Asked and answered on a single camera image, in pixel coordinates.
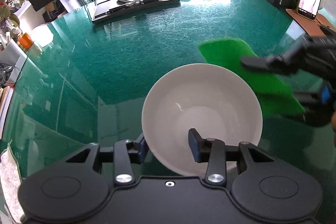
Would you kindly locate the brown mouse pad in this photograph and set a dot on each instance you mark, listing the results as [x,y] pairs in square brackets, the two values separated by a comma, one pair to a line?
[307,23]

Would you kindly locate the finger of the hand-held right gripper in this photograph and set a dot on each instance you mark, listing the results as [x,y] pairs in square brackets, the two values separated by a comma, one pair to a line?
[275,62]
[325,95]

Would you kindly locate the orange container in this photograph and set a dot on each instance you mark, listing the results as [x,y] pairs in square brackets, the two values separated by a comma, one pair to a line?
[25,40]

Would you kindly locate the white lace cloth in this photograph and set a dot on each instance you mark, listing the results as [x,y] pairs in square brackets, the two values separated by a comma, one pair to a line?
[9,176]

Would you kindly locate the green cloth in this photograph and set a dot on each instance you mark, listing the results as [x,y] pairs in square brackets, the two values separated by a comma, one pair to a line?
[225,52]

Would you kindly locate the black pen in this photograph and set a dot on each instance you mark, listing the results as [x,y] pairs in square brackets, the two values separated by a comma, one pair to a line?
[136,3]

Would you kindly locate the grey pen holder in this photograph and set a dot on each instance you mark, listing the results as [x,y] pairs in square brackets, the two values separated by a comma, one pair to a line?
[10,56]

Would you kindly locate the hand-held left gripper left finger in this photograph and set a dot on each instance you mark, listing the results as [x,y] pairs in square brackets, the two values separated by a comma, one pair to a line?
[143,148]

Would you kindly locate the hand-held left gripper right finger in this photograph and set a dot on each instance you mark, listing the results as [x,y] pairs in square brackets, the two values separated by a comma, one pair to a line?
[193,146]

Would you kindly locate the white bowl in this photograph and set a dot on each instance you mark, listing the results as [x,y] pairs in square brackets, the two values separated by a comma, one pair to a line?
[183,95]

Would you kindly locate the black computer mouse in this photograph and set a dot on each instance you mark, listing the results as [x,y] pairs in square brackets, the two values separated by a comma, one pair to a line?
[328,29]

